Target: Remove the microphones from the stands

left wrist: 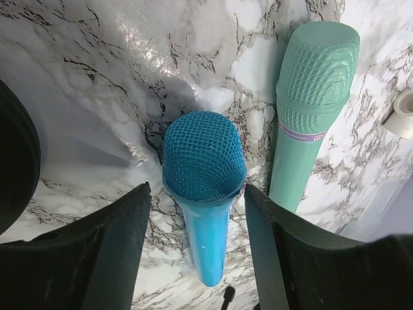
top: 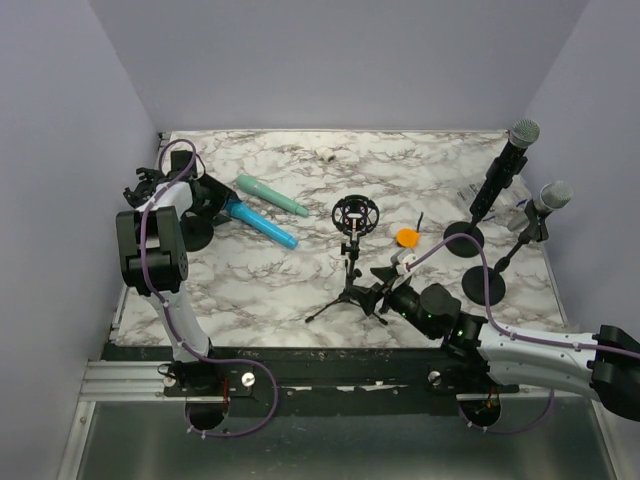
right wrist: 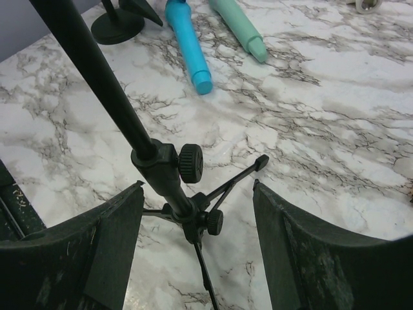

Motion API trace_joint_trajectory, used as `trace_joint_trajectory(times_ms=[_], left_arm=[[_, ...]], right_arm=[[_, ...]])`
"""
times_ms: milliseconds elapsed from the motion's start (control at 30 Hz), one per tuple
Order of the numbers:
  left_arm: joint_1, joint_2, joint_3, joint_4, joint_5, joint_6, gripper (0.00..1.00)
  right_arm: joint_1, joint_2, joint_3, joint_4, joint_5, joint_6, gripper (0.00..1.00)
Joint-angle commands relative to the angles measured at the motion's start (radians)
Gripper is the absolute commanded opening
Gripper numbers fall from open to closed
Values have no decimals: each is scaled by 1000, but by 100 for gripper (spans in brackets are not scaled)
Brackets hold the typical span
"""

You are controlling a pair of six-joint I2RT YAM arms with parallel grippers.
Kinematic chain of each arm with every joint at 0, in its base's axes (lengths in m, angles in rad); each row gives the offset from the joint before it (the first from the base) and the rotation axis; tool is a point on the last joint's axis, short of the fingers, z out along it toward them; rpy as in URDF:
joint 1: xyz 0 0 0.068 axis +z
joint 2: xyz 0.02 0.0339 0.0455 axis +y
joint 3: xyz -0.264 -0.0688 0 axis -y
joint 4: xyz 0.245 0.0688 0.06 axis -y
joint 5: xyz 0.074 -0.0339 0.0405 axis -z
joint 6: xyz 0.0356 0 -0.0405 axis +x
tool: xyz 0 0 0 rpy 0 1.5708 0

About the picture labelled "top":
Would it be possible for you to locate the black mounting rail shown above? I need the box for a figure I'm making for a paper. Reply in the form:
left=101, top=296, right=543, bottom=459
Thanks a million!
left=101, top=344, right=503, bottom=418

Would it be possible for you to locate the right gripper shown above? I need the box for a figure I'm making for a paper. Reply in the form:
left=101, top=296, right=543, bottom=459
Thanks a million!
left=349, top=264, right=437, bottom=338

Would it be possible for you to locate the black microphone silver grille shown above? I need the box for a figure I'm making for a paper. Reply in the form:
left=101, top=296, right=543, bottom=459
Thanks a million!
left=469, top=119, right=540, bottom=224

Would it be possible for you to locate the mint green microphone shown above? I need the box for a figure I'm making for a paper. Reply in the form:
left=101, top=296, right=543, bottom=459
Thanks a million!
left=235, top=174, right=309, bottom=217

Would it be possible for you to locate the black round-base shock-mount stand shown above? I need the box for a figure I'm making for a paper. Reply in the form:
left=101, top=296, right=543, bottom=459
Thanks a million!
left=123, top=167, right=215, bottom=252

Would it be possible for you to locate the orange tape measure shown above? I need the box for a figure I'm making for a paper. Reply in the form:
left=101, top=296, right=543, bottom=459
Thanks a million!
left=395, top=213, right=424, bottom=248

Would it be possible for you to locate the white pipe elbow fitting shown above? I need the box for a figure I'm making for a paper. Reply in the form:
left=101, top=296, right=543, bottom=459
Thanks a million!
left=319, top=148, right=336, bottom=162

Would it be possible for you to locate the clear plastic screw box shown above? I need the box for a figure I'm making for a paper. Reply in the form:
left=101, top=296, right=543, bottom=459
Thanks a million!
left=453, top=175, right=531, bottom=222

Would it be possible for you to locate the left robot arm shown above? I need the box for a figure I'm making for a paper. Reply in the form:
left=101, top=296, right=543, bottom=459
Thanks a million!
left=116, top=149, right=237, bottom=395

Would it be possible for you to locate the black tripod shock-mount stand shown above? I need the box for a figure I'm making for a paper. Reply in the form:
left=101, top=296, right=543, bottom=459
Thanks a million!
left=305, top=194, right=388, bottom=326

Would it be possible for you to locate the black round-base stand front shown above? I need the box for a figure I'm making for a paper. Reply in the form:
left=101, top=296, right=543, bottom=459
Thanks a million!
left=462, top=208, right=550, bottom=306

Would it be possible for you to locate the grey microphone silver grille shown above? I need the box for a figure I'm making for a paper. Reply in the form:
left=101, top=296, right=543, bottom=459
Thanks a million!
left=507, top=181, right=574, bottom=232

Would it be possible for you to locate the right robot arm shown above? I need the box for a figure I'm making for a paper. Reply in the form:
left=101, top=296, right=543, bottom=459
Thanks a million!
left=356, top=267, right=639, bottom=421

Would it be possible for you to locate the blue microphone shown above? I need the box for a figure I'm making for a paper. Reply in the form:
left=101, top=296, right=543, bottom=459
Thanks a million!
left=224, top=200, right=298, bottom=250

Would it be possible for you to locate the black round-base stand rear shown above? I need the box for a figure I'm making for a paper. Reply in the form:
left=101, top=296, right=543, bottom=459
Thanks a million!
left=443, top=197, right=494, bottom=258

